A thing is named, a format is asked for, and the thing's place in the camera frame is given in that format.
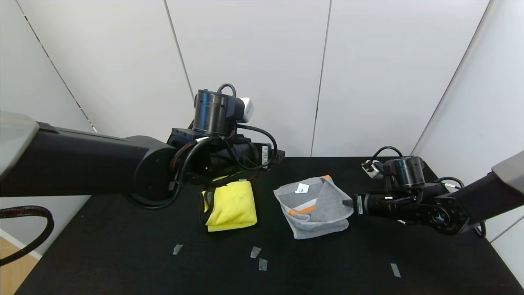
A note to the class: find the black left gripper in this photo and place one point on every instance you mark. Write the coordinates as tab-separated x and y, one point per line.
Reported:
266	155

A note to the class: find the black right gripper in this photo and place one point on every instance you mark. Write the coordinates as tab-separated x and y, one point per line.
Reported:
359	204

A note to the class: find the grey towel orange white pattern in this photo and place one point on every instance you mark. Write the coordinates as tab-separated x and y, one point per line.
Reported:
315	209

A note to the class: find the yellow microfibre towel black edging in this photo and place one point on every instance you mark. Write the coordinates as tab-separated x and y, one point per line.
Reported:
233	207

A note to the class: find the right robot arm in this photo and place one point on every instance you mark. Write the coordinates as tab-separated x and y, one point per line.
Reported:
487	196

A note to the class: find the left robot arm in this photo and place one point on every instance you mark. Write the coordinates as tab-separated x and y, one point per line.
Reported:
82	164

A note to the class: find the clear tape piece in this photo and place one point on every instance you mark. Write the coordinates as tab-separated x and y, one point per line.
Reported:
177	249
262	264
395	270
255	252

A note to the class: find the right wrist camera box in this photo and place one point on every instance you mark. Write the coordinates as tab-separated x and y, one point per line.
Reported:
370	169

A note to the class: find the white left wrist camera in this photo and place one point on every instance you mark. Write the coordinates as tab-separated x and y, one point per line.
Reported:
247	109

